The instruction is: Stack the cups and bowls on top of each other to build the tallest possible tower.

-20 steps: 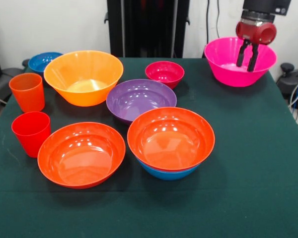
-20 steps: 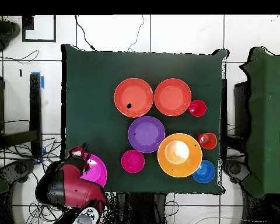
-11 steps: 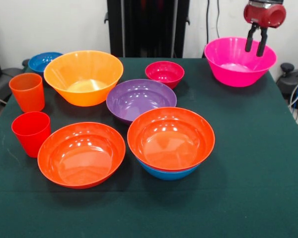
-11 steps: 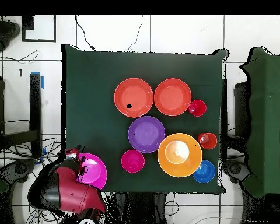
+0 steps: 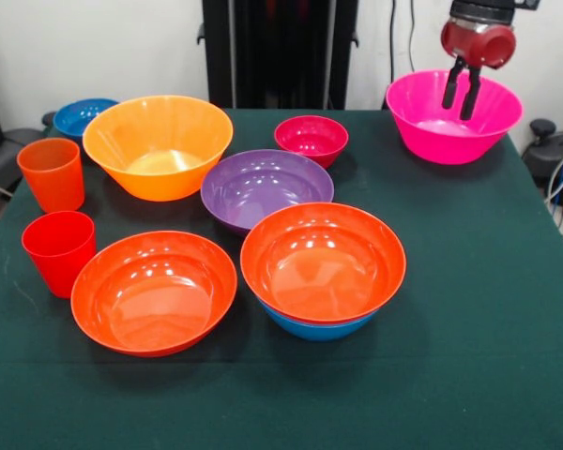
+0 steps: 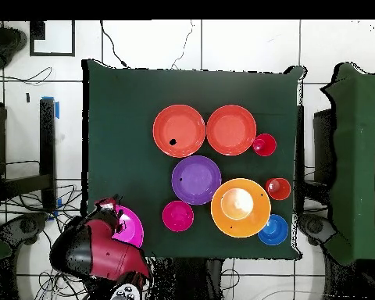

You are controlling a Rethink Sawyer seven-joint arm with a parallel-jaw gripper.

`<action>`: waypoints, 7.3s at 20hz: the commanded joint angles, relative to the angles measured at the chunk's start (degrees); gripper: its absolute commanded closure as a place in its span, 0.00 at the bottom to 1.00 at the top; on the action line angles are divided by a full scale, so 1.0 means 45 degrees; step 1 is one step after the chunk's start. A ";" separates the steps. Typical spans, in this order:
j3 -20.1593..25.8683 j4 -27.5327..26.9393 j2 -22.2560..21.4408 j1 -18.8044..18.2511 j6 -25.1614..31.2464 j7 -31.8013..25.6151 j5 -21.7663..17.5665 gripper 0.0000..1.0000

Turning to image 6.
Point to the small dark blue bowl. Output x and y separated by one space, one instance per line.
276 232

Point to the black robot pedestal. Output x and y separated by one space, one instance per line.
193 278

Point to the orange cup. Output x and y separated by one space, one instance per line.
279 190

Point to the small crimson bowl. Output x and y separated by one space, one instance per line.
178 216

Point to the person's foot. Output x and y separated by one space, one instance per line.
9 42

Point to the black square tape outline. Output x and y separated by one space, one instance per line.
32 43

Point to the orange-red shallow bowl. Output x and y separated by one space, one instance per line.
231 129
184 125

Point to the purple bowl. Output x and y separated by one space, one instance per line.
196 179

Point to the large orange bowl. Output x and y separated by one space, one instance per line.
228 222

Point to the blue tape strip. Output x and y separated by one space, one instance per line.
57 109

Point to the black office chair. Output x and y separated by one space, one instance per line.
28 225
315 225

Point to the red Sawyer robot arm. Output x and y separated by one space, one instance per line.
112 256

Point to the large pink bowl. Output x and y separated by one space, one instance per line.
132 228

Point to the black metal frame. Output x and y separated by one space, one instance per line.
323 140
47 140

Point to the dark green table cloth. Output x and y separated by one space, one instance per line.
128 109

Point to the red cup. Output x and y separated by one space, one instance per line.
264 144

